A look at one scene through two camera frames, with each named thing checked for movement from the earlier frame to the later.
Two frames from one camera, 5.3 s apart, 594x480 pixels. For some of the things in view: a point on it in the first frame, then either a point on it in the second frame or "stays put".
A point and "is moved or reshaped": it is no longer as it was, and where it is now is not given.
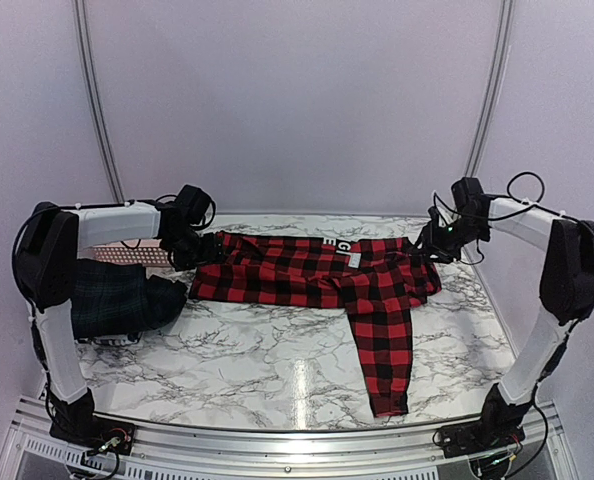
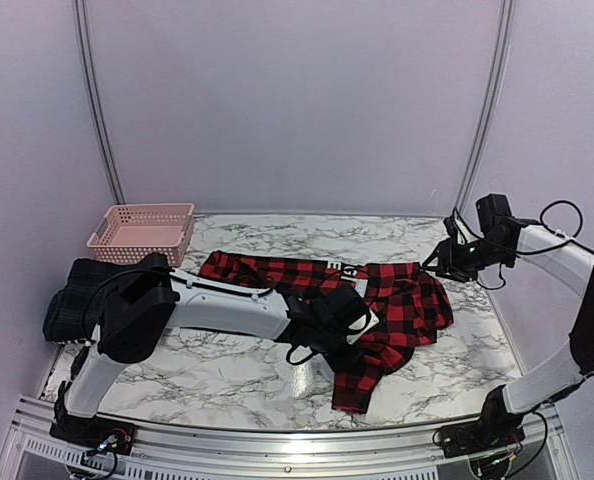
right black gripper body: (445, 245) to (470, 260)
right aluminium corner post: (501, 44) stays put
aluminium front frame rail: (28, 451) stays put
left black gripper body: (191, 250) to (326, 347)
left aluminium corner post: (97, 98) stays put
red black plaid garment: (373, 281) is moved or reshaped
